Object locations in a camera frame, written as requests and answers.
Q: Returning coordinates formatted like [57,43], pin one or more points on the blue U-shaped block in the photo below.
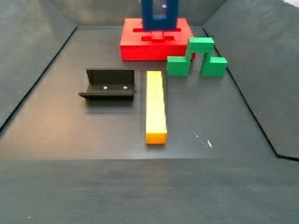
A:
[159,22]

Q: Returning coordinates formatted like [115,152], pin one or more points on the red base board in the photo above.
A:
[153,45]

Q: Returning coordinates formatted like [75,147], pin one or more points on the yellow long bar block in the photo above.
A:
[155,111]

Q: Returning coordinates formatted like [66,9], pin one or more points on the black angled fixture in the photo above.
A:
[110,83]

